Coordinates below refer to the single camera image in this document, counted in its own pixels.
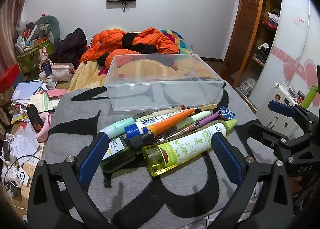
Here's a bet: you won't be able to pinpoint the red box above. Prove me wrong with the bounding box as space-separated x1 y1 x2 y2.
0 64 22 92

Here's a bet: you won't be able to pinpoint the dark purple jacket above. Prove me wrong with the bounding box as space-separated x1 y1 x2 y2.
51 28 87 69

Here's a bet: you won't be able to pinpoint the lime green cylinder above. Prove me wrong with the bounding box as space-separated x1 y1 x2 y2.
300 85 319 108

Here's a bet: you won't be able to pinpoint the rabbit figurine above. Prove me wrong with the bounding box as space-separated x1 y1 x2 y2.
39 47 53 79

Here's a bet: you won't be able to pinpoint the grey black patterned blanket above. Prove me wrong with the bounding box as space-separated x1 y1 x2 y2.
27 86 263 229

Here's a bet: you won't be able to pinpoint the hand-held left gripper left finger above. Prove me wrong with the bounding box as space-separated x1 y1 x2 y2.
27 131 113 229

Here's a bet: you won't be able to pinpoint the dark green bottle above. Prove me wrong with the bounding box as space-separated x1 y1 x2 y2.
100 130 155 173

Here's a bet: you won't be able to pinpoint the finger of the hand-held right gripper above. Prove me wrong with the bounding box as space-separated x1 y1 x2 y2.
247 122 314 156
268 100 320 132

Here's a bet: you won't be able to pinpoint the light green pen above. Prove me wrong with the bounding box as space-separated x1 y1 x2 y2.
180 110 214 126

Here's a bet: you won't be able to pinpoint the white paper sheets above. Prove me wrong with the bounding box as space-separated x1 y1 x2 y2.
10 129 40 167

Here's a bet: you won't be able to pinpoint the pink floral pouch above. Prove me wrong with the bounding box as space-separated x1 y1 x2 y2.
51 62 75 82

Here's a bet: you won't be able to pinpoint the black garment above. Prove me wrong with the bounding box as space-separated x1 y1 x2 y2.
122 32 158 54

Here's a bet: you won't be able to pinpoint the purple paw-topped pen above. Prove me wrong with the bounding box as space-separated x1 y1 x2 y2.
154 113 222 144

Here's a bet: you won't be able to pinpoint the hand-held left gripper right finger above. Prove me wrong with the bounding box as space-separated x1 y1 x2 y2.
210 133 294 229

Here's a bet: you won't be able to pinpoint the wooden room door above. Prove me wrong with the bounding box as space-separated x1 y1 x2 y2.
224 0 263 62

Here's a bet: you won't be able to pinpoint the blue notebook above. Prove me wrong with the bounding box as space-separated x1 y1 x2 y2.
11 81 43 102

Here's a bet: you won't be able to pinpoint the white heart-print wardrobe door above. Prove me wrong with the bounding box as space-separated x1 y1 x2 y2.
247 0 320 119

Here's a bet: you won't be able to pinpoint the brown-capped cream tube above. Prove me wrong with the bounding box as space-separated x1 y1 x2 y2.
134 105 188 122

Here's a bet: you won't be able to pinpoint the pink book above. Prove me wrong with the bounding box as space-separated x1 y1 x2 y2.
46 88 68 98

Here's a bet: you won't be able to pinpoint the mint green tube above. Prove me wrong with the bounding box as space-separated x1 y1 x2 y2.
100 116 137 139

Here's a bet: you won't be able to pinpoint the pink transparent pen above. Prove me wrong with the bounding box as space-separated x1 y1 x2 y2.
156 121 200 144

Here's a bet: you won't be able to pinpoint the striped pink curtain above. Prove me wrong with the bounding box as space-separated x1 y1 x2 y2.
0 0 38 69

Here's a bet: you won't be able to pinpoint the small blue packet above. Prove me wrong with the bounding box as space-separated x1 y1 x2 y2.
218 106 237 121

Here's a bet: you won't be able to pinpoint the clear plastic storage box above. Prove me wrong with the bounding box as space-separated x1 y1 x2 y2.
104 54 225 112

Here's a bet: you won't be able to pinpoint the yellow-green spray bottle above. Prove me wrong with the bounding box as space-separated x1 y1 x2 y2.
142 118 238 177

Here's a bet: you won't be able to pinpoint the grey neck pillow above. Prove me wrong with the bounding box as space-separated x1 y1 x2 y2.
26 15 61 42

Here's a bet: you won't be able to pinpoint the orange carrot pen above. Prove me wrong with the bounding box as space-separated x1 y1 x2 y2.
150 108 197 137

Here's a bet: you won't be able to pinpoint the wooden wardrobe shelf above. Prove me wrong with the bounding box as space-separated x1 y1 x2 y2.
250 0 283 69

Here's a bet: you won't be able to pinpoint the black orange-marked case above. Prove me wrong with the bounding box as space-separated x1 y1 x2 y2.
26 103 47 133

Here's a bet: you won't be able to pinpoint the green storage bag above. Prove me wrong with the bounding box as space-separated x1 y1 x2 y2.
15 39 56 73

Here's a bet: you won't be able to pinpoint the white ribbed suitcase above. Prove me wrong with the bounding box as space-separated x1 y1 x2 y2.
256 82 304 142

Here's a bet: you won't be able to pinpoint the orange puffer jacket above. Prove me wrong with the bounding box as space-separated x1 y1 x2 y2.
79 28 180 66

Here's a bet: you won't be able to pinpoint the white charger device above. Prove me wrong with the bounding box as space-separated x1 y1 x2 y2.
7 165 32 187

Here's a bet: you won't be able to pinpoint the wooden stamp block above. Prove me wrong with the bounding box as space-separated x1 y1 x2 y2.
200 103 218 112

